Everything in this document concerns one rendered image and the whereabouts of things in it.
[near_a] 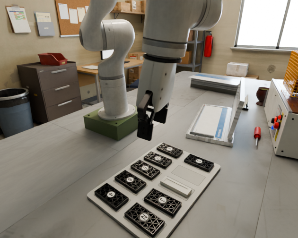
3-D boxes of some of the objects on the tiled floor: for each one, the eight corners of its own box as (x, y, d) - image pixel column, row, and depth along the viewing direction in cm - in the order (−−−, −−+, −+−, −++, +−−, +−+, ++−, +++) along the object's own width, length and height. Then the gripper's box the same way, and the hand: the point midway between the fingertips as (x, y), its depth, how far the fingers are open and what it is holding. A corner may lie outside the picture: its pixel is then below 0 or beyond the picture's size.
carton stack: (148, 82, 550) (148, 49, 515) (158, 83, 533) (159, 50, 498) (127, 89, 485) (126, 53, 451) (138, 91, 469) (138, 54, 434)
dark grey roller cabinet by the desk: (68, 110, 365) (59, 58, 327) (87, 116, 342) (79, 61, 305) (32, 124, 312) (16, 64, 274) (51, 132, 289) (37, 68, 252)
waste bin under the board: (28, 125, 309) (17, 85, 283) (45, 133, 286) (35, 90, 260) (-5, 137, 276) (-21, 93, 250) (11, 147, 253) (-5, 100, 227)
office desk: (123, 91, 473) (121, 57, 442) (148, 96, 437) (148, 60, 405) (72, 109, 368) (65, 67, 337) (100, 118, 331) (95, 72, 300)
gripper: (167, 60, 30) (153, 154, 38) (191, 51, 45) (178, 120, 53) (124, 52, 33) (118, 142, 40) (160, 46, 47) (151, 112, 55)
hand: (152, 125), depth 46 cm, fingers open, 8 cm apart
